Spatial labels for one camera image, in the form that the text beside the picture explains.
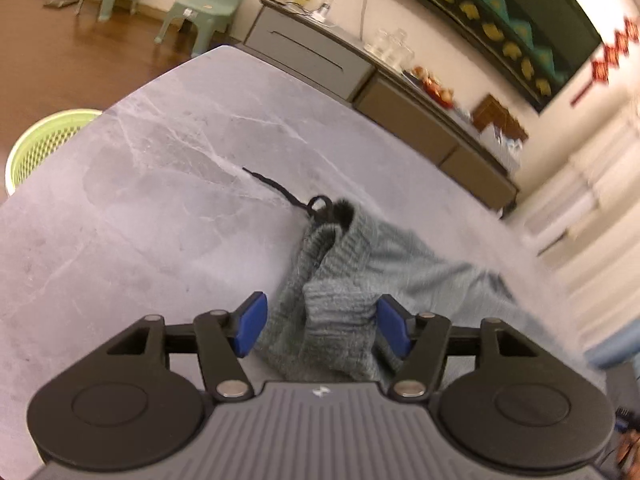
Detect long grey sideboard cabinet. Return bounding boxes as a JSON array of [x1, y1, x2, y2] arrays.
[[243, 0, 518, 214]]

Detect clear glass jars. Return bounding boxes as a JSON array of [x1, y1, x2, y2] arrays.
[[364, 28, 414, 72]]

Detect dark framed wall painting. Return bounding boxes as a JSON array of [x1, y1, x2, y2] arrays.
[[416, 0, 602, 113]]

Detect cream curtain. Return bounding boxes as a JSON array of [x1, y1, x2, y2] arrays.
[[504, 104, 640, 311]]

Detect green laundry basket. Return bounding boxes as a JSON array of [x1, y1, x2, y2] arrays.
[[4, 108, 102, 196]]

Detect brown box on sideboard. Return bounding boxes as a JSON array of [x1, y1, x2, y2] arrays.
[[471, 94, 529, 143]]

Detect grey knitted garment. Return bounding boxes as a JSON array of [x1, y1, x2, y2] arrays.
[[256, 200, 604, 387]]

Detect orange fruit plate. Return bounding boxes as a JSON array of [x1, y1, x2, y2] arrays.
[[407, 65, 454, 110]]

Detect red wall decoration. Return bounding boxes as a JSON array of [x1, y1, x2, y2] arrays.
[[570, 16, 639, 107]]

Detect black drawstring cord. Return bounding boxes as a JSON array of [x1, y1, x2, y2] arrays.
[[241, 166, 334, 219]]

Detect blue curtain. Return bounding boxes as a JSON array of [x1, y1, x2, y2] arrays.
[[582, 312, 639, 370]]

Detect green plastic chair near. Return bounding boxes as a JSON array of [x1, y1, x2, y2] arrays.
[[154, 0, 243, 58]]

